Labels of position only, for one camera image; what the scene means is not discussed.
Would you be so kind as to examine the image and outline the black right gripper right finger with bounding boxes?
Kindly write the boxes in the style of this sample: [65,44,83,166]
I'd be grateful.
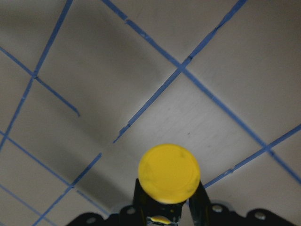
[188,181,211,226]

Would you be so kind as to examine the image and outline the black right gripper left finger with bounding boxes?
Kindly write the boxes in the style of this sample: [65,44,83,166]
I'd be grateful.
[133,178,150,226]

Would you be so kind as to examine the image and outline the yellow push button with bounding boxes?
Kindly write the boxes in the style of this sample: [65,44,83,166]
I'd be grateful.
[138,144,201,225]

